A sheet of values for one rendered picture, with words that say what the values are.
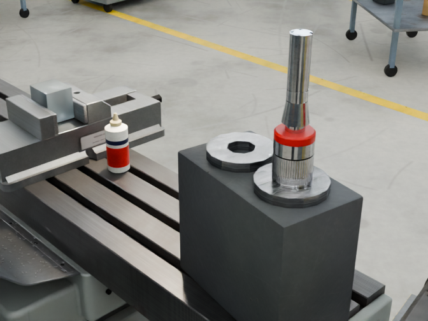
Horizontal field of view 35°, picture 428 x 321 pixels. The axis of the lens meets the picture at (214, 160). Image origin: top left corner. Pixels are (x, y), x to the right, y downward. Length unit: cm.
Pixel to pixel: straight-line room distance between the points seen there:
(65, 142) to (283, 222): 60
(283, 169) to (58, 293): 51
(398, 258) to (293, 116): 194
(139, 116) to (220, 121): 234
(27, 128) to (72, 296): 31
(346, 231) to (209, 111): 299
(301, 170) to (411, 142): 280
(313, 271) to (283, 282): 4
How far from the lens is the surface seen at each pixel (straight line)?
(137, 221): 109
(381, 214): 290
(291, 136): 75
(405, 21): 450
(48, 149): 123
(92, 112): 125
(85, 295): 114
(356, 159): 332
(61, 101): 125
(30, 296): 114
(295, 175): 76
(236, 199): 79
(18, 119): 128
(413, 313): 146
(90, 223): 109
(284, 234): 73
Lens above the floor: 149
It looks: 27 degrees down
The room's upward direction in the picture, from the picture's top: straight up
